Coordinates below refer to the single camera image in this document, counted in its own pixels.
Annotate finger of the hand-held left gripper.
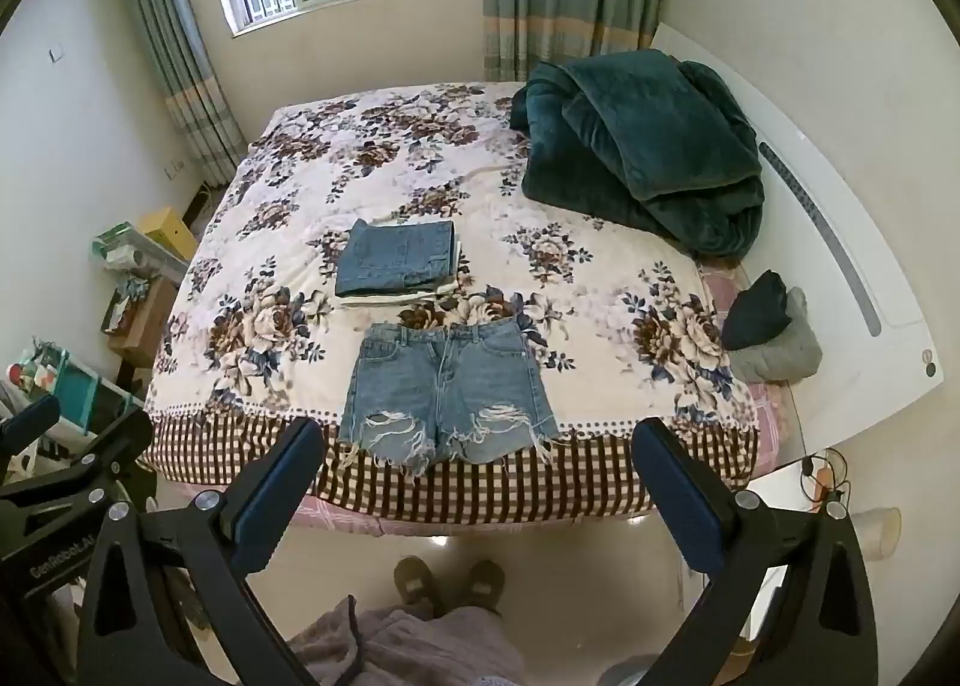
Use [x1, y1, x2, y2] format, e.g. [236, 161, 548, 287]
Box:
[0, 410, 156, 518]
[0, 395, 61, 461]

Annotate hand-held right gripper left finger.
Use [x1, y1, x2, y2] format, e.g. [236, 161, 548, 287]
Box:
[75, 417, 327, 686]

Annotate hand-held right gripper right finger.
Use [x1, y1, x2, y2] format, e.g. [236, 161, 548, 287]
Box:
[632, 420, 880, 686]

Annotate ripped denim shorts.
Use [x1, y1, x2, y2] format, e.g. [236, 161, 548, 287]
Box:
[339, 318, 562, 471]

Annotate teal storage box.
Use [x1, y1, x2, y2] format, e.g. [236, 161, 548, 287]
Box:
[45, 356, 145, 436]

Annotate pink checked bed sheet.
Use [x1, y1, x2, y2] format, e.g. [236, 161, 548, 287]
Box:
[296, 258, 797, 528]

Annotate wooden nightstand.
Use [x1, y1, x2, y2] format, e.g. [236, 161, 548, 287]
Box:
[105, 277, 181, 387]

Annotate brown slipper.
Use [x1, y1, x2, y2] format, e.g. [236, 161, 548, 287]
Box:
[394, 557, 443, 618]
[459, 560, 505, 616]

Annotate grey cloth bundle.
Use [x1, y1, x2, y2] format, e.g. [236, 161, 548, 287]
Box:
[731, 287, 824, 381]

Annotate black cloth bundle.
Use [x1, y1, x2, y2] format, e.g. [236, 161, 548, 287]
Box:
[721, 270, 792, 351]

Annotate clear plastic cup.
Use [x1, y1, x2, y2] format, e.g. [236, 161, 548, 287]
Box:
[851, 506, 902, 559]

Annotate person's purple robe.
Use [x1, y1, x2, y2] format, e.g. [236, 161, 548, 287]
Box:
[289, 596, 526, 686]

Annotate floral checked bedspread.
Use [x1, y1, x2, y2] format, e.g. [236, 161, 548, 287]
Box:
[141, 82, 762, 523]

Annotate yellow cardboard box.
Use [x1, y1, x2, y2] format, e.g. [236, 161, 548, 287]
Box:
[142, 207, 200, 263]

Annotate folded white cloth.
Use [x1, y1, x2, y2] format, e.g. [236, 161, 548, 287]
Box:
[335, 236, 471, 312]

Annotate folded blue jeans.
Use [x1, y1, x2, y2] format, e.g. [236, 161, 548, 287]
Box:
[335, 219, 458, 297]

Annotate white bed headboard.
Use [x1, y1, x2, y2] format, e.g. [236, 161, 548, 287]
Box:
[649, 22, 938, 485]

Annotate dark green plush blanket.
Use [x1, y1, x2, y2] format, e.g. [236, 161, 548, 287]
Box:
[510, 56, 766, 261]

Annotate black cable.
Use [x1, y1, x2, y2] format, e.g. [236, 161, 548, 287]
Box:
[799, 450, 852, 507]

